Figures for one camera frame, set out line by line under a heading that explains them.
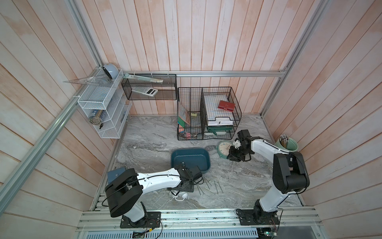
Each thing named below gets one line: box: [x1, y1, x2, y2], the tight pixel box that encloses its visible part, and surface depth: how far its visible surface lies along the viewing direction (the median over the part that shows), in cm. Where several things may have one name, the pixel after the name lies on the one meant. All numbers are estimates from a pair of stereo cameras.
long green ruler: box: [123, 73, 164, 84], surface depth 93 cm
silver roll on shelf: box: [89, 109, 103, 126], surface depth 78 cm
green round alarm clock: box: [216, 140, 234, 159], surface depth 100 cm
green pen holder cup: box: [274, 137, 299, 153], surface depth 88 cm
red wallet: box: [217, 100, 236, 113], surface depth 97 cm
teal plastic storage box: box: [170, 147, 211, 174], surface depth 97 cm
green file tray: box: [206, 125, 234, 136], surface depth 100 cm
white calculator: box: [131, 86, 159, 97], surface depth 100 cm
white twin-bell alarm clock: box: [171, 192, 189, 202], surface depth 81 cm
